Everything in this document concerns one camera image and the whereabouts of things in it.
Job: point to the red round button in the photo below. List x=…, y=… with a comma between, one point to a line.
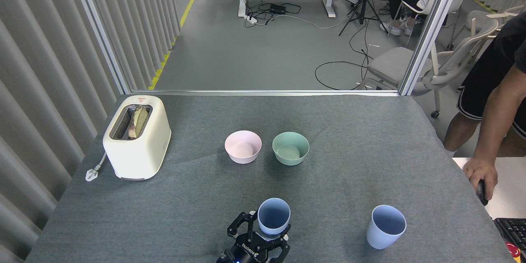
x=513, y=251

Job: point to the person's right hand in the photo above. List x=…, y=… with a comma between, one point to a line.
x=481, y=170

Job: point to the toasted bread slice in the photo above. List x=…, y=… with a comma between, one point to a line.
x=139, y=121

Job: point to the standing person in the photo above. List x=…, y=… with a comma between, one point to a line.
x=485, y=78

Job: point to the grey table cloth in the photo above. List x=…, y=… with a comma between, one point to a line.
x=328, y=189

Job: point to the grey office chair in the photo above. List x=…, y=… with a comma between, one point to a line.
x=394, y=63

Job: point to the black tripod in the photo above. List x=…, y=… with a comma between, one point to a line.
x=363, y=0

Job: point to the white power strip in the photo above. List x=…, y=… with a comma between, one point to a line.
x=251, y=19

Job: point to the green bowl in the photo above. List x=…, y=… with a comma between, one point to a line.
x=290, y=158

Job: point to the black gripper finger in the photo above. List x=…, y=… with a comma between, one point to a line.
x=283, y=248
x=236, y=226

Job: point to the silver frame post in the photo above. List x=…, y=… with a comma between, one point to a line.
x=100, y=33
x=431, y=28

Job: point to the black computer mouse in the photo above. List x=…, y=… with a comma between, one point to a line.
x=481, y=197

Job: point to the white office chair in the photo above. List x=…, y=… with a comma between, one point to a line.
x=481, y=18

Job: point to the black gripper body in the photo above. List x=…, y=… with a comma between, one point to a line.
x=246, y=251

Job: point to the cream white toaster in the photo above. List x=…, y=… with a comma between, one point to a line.
x=139, y=156

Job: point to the black power adapter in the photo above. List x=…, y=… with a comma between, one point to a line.
x=277, y=9

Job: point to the white desk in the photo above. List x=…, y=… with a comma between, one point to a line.
x=509, y=189

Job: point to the person's right forearm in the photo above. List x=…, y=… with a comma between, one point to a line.
x=497, y=119

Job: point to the black keyboard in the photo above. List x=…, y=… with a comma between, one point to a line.
x=513, y=230

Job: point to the pink bowl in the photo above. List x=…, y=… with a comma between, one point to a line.
x=242, y=157

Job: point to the blue plastic cup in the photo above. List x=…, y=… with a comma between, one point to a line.
x=380, y=238
x=274, y=226

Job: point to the silver frame rail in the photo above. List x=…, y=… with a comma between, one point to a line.
x=263, y=92

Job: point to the white table frame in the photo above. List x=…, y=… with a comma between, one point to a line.
x=242, y=4

